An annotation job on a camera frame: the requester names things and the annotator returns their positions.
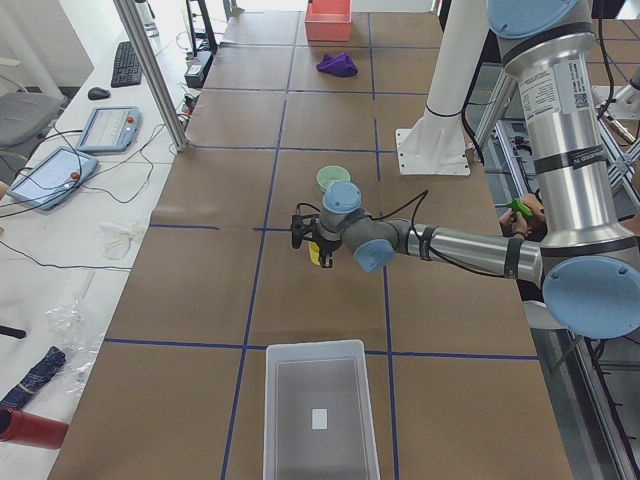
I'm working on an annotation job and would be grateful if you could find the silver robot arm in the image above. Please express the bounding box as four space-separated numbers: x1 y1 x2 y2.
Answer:
308 1 639 339

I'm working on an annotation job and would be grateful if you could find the black computer box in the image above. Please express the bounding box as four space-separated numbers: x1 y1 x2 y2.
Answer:
184 51 214 88

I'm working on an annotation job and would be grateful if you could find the yellow plastic cup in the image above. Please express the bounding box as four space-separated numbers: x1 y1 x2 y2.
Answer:
308 242 321 266

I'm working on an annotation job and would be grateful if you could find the clear plastic box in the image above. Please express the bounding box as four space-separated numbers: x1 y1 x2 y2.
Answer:
262 339 381 479

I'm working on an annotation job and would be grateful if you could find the mint green bowl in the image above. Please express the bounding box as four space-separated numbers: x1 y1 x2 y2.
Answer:
316 165 351 193

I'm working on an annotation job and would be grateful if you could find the folded blue umbrella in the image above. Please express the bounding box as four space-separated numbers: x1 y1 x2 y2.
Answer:
1 346 66 410

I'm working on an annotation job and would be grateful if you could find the green hand tool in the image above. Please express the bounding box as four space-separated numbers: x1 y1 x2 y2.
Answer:
507 198 544 220

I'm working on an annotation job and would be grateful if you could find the person in black clothes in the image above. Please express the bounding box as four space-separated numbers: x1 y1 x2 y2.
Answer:
497 164 640 306

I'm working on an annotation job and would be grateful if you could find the black computer mouse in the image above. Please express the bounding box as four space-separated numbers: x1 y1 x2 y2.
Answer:
87 87 111 101

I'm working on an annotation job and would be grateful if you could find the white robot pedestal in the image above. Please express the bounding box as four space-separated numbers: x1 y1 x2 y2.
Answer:
396 0 489 176

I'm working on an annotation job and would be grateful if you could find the teach pendant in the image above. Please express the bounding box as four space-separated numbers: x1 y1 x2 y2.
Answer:
75 106 142 154
7 147 98 210

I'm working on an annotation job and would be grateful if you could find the crumpled clear plastic wrap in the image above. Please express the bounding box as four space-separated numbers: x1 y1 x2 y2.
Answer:
45 299 106 397

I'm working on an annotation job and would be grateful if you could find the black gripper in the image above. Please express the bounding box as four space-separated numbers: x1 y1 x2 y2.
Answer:
313 230 342 268

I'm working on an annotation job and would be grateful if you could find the purple cloth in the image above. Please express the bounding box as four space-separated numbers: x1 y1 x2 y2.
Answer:
316 52 359 78

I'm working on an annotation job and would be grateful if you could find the black keyboard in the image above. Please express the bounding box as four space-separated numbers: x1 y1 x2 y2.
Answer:
111 41 143 88

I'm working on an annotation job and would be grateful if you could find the red cylinder bottle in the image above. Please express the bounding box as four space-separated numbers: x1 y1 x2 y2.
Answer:
1 407 69 450

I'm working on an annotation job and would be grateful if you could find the far teach pendant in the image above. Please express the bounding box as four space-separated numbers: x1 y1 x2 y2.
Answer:
75 106 142 154

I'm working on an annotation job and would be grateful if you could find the near teach pendant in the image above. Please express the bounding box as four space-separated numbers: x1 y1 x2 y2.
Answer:
7 147 98 210

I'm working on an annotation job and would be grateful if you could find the aluminium frame post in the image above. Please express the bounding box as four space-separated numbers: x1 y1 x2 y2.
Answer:
113 0 188 152

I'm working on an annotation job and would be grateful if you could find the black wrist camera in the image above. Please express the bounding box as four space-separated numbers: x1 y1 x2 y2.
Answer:
290 202 320 249

